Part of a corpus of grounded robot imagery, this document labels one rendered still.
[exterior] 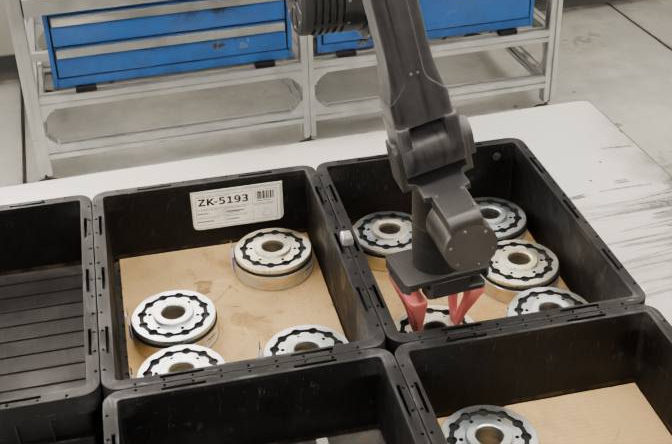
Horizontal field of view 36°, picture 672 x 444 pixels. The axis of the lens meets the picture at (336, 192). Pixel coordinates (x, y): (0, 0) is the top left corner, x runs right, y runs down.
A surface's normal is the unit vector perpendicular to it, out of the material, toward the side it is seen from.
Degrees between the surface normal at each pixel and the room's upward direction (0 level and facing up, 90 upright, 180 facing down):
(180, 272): 0
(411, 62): 83
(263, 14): 90
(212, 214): 90
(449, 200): 13
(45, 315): 0
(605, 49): 0
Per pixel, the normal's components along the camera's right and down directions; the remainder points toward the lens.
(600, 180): -0.03, -0.85
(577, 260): -0.97, 0.14
